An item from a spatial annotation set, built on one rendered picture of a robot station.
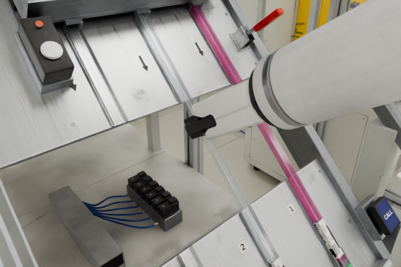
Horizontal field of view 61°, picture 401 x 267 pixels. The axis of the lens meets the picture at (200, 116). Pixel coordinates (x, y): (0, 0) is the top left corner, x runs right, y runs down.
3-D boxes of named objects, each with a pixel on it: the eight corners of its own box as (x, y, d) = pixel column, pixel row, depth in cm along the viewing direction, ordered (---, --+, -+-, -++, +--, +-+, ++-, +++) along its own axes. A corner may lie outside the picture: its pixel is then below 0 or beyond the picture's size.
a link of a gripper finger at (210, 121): (241, 102, 39) (241, 102, 44) (180, 128, 40) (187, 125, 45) (245, 112, 39) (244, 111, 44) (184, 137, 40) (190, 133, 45)
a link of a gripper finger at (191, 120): (212, 106, 46) (186, 118, 51) (193, 114, 44) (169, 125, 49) (221, 129, 46) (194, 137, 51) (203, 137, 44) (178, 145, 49)
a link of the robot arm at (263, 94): (308, 39, 37) (287, 49, 40) (256, 55, 32) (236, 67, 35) (338, 109, 37) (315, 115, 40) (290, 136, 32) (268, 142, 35)
